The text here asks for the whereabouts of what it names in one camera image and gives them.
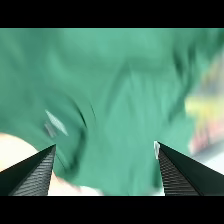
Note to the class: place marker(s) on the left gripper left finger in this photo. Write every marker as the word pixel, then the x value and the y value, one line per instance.
pixel 31 175

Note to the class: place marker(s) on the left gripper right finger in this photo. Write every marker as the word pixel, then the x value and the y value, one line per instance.
pixel 185 175

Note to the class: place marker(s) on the green T-shirt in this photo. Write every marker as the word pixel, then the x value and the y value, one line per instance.
pixel 123 100

